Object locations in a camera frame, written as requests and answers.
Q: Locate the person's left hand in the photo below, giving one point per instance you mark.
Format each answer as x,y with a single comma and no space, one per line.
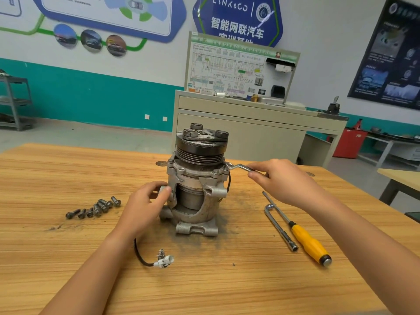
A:
141,210

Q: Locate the person's right hand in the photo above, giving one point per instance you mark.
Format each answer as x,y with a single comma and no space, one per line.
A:
289,183

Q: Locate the silver combination wrench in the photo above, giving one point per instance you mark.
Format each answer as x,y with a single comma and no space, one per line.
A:
237,167

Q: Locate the grey metal compressor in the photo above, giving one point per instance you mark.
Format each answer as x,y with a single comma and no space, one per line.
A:
197,187

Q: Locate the person's left forearm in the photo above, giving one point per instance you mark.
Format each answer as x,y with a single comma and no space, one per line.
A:
85,278

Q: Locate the person's right forearm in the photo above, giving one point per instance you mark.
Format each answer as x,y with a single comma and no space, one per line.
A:
374,259

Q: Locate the silver L-shaped socket wrench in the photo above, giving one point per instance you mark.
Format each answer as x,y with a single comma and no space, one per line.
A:
281,228

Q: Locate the beige workbench cabinet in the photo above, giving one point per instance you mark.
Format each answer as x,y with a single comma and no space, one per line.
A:
262,124

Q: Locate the red cabinet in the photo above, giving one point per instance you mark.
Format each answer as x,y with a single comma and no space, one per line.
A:
350,143

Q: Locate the small black device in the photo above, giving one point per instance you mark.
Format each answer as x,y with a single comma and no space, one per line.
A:
333,107

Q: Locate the wooden side table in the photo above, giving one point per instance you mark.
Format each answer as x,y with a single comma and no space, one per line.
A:
401,181

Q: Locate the black bench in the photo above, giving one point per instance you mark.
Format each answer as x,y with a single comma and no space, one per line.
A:
413,216

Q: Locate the white wiring display board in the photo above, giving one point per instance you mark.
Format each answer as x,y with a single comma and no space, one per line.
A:
220,68

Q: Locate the grey metal shelf cart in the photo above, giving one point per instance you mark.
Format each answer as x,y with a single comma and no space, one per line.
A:
14,101

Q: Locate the blue rounded infographic panel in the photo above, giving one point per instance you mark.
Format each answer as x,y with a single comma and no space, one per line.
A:
92,9

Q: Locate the dark wall poster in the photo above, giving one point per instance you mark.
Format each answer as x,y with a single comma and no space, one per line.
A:
390,55

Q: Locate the round photo wall decal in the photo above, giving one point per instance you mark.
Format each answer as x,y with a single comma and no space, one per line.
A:
65,35
116,45
91,40

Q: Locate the blue hexagon wall sign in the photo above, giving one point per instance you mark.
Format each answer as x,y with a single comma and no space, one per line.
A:
235,16

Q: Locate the white infographic wall panel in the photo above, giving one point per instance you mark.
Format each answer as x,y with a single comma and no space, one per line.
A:
10,4

